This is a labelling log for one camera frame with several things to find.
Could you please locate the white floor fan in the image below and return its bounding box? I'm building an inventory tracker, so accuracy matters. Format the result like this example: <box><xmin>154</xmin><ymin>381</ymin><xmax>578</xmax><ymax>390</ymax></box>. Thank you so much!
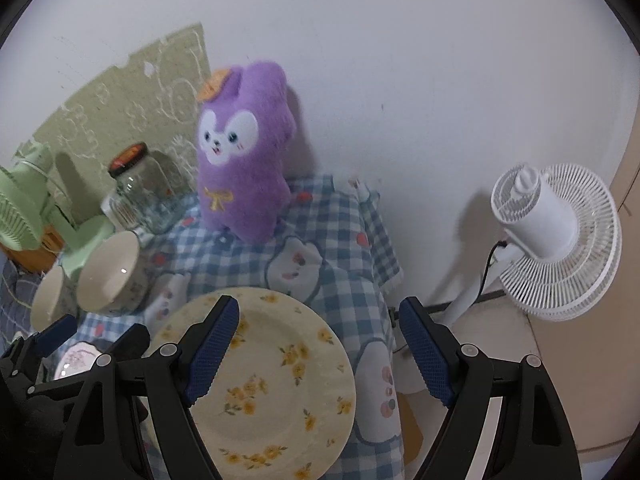
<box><xmin>435</xmin><ymin>162</ymin><xmax>622</xmax><ymax>328</ymax></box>

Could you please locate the clear toothpick container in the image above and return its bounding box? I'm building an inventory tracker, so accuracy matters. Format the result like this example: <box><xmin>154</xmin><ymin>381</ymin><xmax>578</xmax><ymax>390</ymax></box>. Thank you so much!
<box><xmin>100</xmin><ymin>192</ymin><xmax>138</xmax><ymax>231</ymax></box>

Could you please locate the yellow floral plate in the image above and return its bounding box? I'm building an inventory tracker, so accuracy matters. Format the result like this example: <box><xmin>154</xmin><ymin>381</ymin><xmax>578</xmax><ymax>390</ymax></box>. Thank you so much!
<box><xmin>150</xmin><ymin>286</ymin><xmax>357</xmax><ymax>480</ymax></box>

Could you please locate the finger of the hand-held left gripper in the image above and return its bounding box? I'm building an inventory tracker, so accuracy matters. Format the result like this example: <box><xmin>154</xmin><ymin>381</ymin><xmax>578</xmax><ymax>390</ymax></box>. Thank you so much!
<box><xmin>0</xmin><ymin>314</ymin><xmax>78</xmax><ymax>386</ymax></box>
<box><xmin>87</xmin><ymin>324</ymin><xmax>152</xmax><ymax>361</ymax></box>

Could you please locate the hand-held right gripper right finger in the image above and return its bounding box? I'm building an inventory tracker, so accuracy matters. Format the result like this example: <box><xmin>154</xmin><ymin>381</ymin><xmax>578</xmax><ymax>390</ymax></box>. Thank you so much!
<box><xmin>398</xmin><ymin>296</ymin><xmax>583</xmax><ymax>480</ymax></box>

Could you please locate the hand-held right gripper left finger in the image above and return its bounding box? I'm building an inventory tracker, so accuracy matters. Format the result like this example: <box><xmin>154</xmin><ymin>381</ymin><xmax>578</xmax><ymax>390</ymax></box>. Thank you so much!
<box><xmin>59</xmin><ymin>295</ymin><xmax>241</xmax><ymax>480</ymax></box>

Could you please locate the green patterned wall mat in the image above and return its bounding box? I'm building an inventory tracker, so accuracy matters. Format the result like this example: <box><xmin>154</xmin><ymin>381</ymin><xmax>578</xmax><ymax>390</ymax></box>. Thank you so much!
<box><xmin>17</xmin><ymin>22</ymin><xmax>212</xmax><ymax>226</ymax></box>

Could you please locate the blue patterned ceramic bowl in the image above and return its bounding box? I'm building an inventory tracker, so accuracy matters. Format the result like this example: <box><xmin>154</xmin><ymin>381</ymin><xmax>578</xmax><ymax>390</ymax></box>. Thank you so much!
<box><xmin>79</xmin><ymin>231</ymin><xmax>151</xmax><ymax>317</ymax></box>
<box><xmin>30</xmin><ymin>265</ymin><xmax>81</xmax><ymax>332</ymax></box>

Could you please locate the blue checked tablecloth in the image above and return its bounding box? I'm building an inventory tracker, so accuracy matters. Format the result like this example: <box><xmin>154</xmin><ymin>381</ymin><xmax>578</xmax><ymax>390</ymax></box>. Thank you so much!
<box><xmin>0</xmin><ymin>174</ymin><xmax>405</xmax><ymax>480</ymax></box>

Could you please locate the black fan cable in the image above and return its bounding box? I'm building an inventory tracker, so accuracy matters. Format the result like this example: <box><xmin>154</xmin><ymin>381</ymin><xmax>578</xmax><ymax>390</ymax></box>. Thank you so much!
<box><xmin>480</xmin><ymin>241</ymin><xmax>508</xmax><ymax>306</ymax></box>

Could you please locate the white plate with red pattern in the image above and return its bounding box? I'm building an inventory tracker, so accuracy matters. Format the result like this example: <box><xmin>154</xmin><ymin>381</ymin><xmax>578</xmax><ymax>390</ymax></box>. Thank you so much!
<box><xmin>52</xmin><ymin>340</ymin><xmax>101</xmax><ymax>381</ymax></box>

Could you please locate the purple plush toy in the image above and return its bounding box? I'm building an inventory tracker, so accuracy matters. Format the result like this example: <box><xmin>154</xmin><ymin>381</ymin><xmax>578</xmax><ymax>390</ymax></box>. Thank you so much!
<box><xmin>194</xmin><ymin>59</ymin><xmax>297</xmax><ymax>243</ymax></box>

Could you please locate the green desk fan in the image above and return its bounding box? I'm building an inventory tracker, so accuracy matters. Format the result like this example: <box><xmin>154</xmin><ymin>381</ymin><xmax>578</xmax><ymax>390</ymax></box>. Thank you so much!
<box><xmin>0</xmin><ymin>141</ymin><xmax>118</xmax><ymax>281</ymax></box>

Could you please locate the glass jar with dark lid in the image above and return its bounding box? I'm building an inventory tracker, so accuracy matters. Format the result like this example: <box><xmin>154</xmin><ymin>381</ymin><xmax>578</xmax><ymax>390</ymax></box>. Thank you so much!
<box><xmin>107</xmin><ymin>142</ymin><xmax>173</xmax><ymax>235</ymax></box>

